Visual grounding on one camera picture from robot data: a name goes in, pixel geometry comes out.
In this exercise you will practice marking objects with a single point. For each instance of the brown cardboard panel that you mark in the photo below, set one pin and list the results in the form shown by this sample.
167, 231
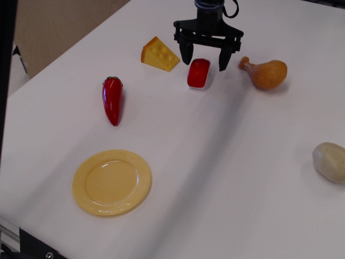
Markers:
44, 30

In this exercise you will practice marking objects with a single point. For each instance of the beige toy potato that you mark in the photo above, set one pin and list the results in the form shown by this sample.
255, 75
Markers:
328, 160

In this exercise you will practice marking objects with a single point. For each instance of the aluminium table frame rail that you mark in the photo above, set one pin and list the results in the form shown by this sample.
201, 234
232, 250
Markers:
10, 235

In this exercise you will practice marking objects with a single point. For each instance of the black table corner bracket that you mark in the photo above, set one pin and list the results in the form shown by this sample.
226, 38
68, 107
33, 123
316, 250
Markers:
36, 248

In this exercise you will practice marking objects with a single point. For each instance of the toy fried chicken drumstick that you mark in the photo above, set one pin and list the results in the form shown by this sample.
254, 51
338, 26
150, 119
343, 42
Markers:
265, 76

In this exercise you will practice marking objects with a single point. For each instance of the red tuna sushi toy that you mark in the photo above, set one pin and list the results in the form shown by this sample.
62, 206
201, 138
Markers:
198, 73

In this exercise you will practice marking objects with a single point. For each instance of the red toy chili pepper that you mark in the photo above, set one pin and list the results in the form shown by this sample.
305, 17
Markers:
112, 96

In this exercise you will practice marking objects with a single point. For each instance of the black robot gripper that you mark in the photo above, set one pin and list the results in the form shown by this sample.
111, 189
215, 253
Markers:
208, 29

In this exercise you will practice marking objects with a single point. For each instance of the yellow toy cheese wedge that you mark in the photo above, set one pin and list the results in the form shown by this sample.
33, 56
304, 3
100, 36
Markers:
155, 53

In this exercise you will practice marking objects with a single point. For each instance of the yellow plastic plate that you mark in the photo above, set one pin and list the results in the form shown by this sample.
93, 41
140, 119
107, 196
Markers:
111, 182

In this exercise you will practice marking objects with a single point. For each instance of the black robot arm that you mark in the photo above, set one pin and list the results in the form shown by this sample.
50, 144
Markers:
208, 4

